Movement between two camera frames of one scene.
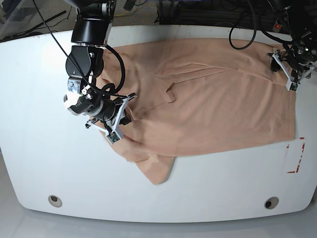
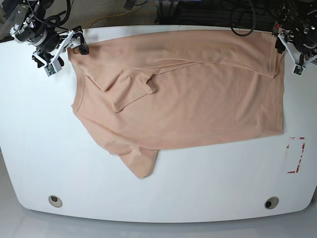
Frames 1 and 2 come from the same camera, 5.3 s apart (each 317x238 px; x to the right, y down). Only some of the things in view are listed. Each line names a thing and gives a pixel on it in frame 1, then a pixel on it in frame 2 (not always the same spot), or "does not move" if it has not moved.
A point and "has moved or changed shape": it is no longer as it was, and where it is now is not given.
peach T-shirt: (194, 95) has moved or changed shape
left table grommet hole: (55, 201) does not move
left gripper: (83, 100) -> (28, 32)
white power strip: (277, 27) does not move
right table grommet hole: (271, 202) does not move
